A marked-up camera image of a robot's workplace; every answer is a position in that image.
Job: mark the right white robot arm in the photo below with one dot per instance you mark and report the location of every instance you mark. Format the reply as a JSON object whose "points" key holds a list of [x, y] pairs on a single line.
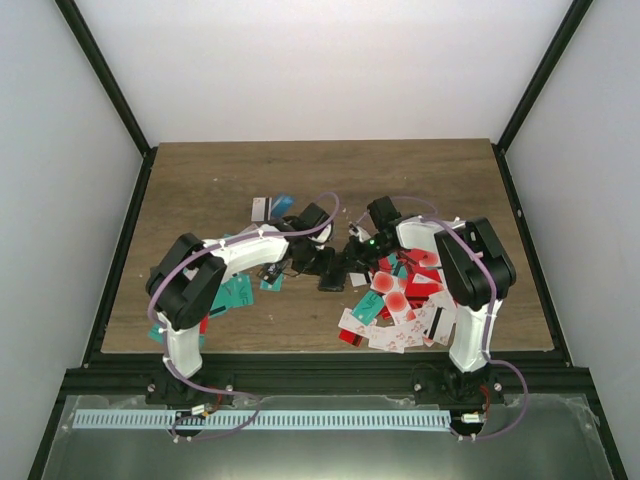
{"points": [[476, 270]]}

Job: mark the teal chip card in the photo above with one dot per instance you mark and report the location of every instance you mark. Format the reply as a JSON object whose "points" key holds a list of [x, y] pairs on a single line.
{"points": [[275, 286]]}

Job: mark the light blue slotted rail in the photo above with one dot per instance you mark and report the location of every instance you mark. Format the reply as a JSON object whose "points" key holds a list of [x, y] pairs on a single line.
{"points": [[267, 420]]}

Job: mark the white card magnetic stripe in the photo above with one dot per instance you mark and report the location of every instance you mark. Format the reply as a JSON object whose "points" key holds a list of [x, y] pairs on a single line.
{"points": [[261, 209]]}

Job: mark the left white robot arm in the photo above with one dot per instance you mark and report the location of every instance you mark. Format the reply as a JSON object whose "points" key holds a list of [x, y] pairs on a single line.
{"points": [[183, 286]]}

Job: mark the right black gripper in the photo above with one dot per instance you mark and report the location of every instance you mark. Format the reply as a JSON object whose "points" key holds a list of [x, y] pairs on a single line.
{"points": [[356, 257]]}

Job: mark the white striped card front right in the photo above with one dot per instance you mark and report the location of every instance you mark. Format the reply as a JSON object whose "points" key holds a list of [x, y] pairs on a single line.
{"points": [[439, 326]]}

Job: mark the white card black stripe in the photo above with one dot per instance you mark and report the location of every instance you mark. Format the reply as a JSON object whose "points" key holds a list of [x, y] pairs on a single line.
{"points": [[358, 279]]}

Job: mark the red card front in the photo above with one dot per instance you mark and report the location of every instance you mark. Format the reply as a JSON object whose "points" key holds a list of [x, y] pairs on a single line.
{"points": [[350, 337]]}

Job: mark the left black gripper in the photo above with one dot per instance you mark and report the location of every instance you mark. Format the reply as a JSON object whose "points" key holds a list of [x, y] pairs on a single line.
{"points": [[324, 265]]}

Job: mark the teal vip card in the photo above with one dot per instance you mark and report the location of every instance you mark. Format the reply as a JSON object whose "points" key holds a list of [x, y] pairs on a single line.
{"points": [[237, 292], [367, 309]]}

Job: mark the blue card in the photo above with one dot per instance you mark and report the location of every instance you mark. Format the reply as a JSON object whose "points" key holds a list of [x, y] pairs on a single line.
{"points": [[280, 205]]}

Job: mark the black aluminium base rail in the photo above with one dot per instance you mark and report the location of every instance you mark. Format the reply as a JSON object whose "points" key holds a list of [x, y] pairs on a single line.
{"points": [[309, 374]]}

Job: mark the teal card front left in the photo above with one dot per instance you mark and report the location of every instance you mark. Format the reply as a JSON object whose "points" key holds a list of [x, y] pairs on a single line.
{"points": [[155, 335]]}

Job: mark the teal VIP card right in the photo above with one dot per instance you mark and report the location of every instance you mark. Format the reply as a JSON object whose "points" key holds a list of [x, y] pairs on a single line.
{"points": [[367, 309]]}

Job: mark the black membership card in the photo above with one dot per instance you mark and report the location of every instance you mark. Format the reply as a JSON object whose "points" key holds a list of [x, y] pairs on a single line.
{"points": [[270, 273]]}

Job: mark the black leather card holder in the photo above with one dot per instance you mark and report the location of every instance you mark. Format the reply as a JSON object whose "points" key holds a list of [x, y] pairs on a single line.
{"points": [[332, 280]]}

